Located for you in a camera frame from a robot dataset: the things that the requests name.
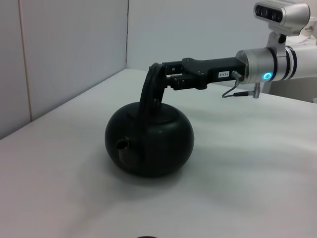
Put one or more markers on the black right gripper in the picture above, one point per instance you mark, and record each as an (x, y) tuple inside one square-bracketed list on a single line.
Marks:
[(213, 69)]

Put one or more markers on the black round teapot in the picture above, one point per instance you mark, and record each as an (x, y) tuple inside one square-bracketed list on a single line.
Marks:
[(153, 143)]

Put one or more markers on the small black teacup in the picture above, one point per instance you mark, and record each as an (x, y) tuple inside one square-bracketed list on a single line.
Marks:
[(148, 237)]

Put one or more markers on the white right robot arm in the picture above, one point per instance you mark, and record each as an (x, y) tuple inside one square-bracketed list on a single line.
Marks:
[(262, 67)]

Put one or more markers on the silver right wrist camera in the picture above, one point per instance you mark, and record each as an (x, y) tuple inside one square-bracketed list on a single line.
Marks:
[(282, 15)]

